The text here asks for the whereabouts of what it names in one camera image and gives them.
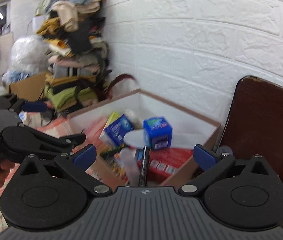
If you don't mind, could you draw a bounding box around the blue cube box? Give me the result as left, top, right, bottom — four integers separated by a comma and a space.
142, 116, 172, 150

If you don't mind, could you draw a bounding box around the cardboard storage box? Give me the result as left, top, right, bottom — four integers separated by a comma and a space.
68, 90, 221, 190

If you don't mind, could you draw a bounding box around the brown cardboard carton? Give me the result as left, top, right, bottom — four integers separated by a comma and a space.
9, 72, 48, 102

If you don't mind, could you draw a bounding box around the white translucent bottle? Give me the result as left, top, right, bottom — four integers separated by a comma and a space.
120, 148, 140, 186

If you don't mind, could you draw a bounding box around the black marker pen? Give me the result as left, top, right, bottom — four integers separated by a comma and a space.
138, 146, 151, 187

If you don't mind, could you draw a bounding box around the person left hand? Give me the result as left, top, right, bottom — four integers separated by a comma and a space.
0, 159, 15, 187

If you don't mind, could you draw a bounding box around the white plastic bag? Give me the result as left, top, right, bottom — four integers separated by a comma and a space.
10, 35, 50, 74

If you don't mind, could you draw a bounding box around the yellow green medicine box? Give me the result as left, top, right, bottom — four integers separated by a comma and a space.
99, 111, 120, 140

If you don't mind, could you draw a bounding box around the stack of folded clothes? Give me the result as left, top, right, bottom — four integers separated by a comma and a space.
36, 0, 111, 116

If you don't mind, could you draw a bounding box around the grey shoe insole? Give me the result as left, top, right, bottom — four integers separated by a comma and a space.
123, 129, 146, 149

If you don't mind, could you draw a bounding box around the red rectangular box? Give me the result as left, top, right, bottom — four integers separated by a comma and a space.
147, 148, 192, 184

